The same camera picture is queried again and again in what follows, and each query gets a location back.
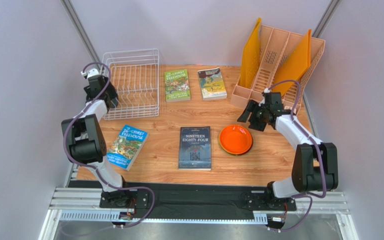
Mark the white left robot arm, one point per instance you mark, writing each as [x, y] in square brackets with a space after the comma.
[84, 143]

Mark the orange divider board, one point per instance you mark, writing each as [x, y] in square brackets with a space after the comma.
[298, 52]
[251, 57]

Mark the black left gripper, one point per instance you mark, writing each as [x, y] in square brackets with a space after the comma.
[111, 92]

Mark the Nineteen Eighty-Four book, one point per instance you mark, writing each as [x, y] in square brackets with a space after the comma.
[195, 149]

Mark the green Treehouse book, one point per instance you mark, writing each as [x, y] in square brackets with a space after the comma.
[177, 86]

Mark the black base mat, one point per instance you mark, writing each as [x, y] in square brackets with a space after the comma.
[170, 201]

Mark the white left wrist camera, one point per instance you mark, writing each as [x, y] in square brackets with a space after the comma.
[90, 73]

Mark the left orange divider board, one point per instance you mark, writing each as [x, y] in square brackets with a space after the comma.
[251, 57]

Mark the white wire dish rack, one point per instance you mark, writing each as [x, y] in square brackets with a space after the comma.
[135, 75]

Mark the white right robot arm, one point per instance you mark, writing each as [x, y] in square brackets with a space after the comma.
[315, 165]

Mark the right orange divider board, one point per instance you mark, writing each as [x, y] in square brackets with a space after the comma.
[298, 52]

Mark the blue Treehouse book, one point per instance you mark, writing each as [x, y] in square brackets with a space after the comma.
[127, 147]

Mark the pink plastic file organizer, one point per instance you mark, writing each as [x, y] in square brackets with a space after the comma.
[273, 44]

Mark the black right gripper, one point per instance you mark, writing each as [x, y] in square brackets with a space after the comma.
[256, 113]

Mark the aluminium mounting rail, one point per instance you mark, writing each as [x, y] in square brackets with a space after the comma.
[75, 204]

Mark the orange plate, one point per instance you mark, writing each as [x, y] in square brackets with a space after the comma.
[235, 139]

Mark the beige paperback book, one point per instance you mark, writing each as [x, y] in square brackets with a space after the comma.
[212, 84]

